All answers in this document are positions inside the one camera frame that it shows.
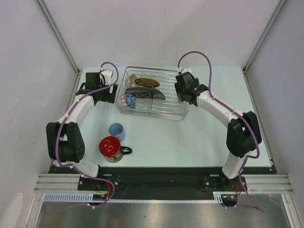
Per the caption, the blue patterned bowl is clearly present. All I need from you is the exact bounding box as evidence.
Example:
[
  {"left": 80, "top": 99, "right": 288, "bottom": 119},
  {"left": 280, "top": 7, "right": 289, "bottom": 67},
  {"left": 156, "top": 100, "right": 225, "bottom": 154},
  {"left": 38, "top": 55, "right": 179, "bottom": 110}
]
[{"left": 120, "top": 91, "right": 135, "bottom": 109}]

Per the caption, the red brown patterned bowl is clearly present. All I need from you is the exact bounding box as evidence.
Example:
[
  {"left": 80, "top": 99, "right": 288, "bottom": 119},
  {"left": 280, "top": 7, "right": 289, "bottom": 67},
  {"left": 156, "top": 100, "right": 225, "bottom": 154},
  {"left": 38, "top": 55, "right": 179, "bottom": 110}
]
[{"left": 125, "top": 74, "right": 139, "bottom": 89}]

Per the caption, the black floral square plate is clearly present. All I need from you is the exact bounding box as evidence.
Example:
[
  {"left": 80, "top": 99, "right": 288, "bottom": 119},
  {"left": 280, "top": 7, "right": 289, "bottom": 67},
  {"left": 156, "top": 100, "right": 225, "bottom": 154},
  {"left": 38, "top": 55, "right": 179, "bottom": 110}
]
[{"left": 126, "top": 87, "right": 166, "bottom": 100}]

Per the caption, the wire metal dish rack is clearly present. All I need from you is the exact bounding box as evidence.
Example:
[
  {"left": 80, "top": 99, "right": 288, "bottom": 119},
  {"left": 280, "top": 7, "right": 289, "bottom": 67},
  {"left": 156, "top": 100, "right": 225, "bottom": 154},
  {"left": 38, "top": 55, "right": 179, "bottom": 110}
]
[{"left": 115, "top": 66, "right": 189, "bottom": 120}]

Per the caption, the light blue cup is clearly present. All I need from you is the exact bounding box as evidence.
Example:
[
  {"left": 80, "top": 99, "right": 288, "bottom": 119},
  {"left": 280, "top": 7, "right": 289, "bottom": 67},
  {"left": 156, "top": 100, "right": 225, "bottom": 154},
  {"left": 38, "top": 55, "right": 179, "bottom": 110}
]
[{"left": 108, "top": 123, "right": 125, "bottom": 142}]

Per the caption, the yellow round plate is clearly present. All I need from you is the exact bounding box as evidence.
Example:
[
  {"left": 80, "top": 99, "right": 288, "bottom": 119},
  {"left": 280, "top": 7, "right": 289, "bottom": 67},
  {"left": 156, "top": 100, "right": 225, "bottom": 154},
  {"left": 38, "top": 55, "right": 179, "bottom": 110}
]
[{"left": 134, "top": 77, "right": 160, "bottom": 88}]

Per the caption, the red black mug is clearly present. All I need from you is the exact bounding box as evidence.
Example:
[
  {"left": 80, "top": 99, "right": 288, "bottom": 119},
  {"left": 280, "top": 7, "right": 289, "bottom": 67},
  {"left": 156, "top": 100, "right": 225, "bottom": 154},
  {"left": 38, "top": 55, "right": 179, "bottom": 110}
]
[{"left": 99, "top": 136, "right": 133, "bottom": 163}]

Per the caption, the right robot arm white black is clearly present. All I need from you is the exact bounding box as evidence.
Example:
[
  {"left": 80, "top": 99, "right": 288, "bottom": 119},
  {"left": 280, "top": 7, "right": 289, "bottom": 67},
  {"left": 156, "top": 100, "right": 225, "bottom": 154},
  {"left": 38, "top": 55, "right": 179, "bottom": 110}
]
[{"left": 174, "top": 69, "right": 262, "bottom": 190}]

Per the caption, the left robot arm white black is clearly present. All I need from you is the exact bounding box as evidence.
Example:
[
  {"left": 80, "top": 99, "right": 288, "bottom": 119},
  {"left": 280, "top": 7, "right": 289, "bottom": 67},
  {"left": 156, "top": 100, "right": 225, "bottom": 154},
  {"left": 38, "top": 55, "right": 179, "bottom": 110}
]
[{"left": 46, "top": 68, "right": 118, "bottom": 190}]

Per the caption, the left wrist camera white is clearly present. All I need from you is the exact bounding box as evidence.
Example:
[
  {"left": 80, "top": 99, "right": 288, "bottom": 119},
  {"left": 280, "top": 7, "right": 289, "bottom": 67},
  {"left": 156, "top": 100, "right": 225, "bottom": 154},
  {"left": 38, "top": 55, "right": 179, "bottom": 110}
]
[{"left": 99, "top": 67, "right": 113, "bottom": 86}]

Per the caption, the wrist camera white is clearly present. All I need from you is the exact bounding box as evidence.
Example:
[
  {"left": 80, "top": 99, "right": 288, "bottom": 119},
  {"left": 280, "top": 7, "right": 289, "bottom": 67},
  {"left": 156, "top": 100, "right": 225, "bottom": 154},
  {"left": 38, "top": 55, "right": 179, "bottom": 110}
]
[
  {"left": 177, "top": 67, "right": 192, "bottom": 74},
  {"left": 99, "top": 67, "right": 113, "bottom": 86}
]

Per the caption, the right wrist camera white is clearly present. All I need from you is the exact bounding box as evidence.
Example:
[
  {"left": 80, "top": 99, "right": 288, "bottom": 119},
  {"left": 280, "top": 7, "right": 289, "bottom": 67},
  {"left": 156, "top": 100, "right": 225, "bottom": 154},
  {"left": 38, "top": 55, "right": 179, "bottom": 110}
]
[{"left": 177, "top": 67, "right": 192, "bottom": 74}]

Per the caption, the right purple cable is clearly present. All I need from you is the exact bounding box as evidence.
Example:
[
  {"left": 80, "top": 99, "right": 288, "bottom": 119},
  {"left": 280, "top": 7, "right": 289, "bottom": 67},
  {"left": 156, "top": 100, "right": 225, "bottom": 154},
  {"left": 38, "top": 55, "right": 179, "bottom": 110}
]
[{"left": 177, "top": 51, "right": 259, "bottom": 159}]

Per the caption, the purple cable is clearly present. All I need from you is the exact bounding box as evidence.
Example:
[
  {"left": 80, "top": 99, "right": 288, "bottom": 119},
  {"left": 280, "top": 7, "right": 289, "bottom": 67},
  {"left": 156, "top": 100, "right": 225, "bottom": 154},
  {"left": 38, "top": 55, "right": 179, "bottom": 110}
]
[
  {"left": 177, "top": 51, "right": 259, "bottom": 159},
  {"left": 56, "top": 62, "right": 120, "bottom": 179}
]

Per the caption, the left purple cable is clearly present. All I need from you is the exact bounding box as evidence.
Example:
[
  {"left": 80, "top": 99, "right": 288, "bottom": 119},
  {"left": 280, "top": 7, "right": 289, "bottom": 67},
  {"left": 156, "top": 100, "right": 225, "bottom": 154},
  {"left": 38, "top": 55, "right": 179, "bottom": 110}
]
[{"left": 56, "top": 62, "right": 120, "bottom": 179}]

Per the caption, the white slotted cable duct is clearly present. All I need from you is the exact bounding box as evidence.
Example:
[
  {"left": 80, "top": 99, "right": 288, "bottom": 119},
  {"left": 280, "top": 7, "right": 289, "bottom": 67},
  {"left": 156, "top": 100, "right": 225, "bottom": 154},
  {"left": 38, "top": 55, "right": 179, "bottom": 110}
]
[{"left": 42, "top": 191, "right": 225, "bottom": 204}]

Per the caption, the left aluminium frame post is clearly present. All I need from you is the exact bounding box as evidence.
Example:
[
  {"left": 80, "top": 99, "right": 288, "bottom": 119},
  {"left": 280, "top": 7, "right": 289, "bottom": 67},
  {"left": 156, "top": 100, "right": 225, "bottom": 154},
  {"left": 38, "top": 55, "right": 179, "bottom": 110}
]
[{"left": 35, "top": 0, "right": 80, "bottom": 75}]

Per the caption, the aluminium frame post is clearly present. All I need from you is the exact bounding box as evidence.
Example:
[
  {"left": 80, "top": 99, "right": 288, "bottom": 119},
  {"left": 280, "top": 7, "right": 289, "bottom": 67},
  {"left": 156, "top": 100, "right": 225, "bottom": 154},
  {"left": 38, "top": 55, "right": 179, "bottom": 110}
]
[
  {"left": 242, "top": 0, "right": 288, "bottom": 73},
  {"left": 35, "top": 0, "right": 80, "bottom": 75}
]

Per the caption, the aluminium front rail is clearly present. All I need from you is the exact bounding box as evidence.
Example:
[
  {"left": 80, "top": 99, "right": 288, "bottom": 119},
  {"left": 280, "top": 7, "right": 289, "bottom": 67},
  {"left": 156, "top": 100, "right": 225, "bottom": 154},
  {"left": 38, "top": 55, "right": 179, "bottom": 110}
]
[{"left": 34, "top": 174, "right": 293, "bottom": 194}]

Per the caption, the right aluminium frame post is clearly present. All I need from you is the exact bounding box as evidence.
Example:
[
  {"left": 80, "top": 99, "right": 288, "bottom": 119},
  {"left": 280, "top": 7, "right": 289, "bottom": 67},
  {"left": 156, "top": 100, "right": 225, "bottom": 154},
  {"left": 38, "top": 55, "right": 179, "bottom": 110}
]
[{"left": 242, "top": 0, "right": 288, "bottom": 73}]

